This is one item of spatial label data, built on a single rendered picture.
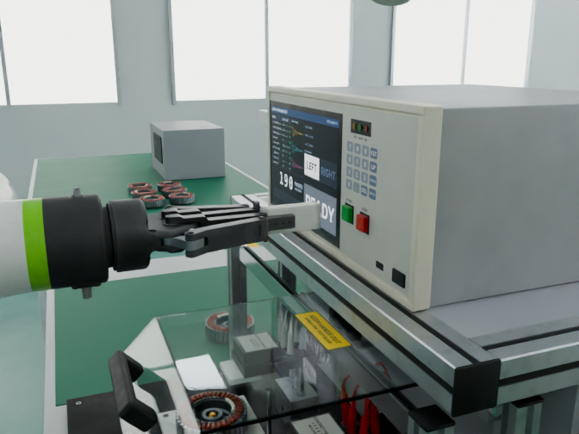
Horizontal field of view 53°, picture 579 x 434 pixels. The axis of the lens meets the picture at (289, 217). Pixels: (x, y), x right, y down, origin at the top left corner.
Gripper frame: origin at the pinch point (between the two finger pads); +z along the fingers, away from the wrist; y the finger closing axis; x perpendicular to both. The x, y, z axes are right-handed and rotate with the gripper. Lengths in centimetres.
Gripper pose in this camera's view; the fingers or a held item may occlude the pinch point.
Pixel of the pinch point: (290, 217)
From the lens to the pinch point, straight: 67.5
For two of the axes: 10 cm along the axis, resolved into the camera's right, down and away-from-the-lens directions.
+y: 3.6, 2.4, -9.0
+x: 0.0, -9.6, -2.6
